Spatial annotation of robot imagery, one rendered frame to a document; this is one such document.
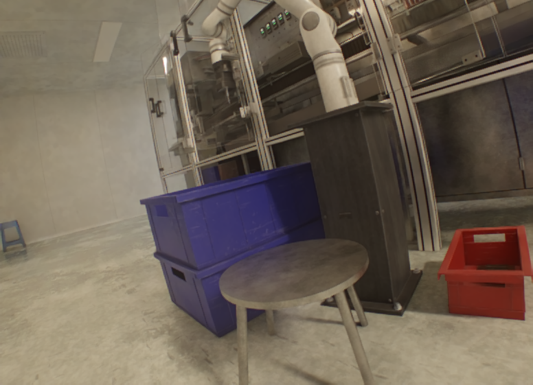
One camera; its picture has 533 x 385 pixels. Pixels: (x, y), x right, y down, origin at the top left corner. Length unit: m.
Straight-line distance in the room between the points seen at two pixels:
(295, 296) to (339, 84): 0.57
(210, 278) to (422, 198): 0.78
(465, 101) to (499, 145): 0.23
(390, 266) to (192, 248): 0.52
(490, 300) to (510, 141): 0.74
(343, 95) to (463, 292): 0.58
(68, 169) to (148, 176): 1.58
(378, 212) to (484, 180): 0.74
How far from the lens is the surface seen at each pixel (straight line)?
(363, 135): 0.71
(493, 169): 1.36
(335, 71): 0.81
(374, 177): 0.72
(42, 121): 5.96
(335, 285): 0.46
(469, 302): 0.79
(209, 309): 0.83
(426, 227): 1.14
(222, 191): 0.79
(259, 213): 0.87
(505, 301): 0.78
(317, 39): 0.85
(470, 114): 1.35
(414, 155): 1.09
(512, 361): 0.70
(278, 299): 0.46
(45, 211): 5.73
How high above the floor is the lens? 0.46
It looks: 1 degrees up
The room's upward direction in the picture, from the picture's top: 13 degrees counter-clockwise
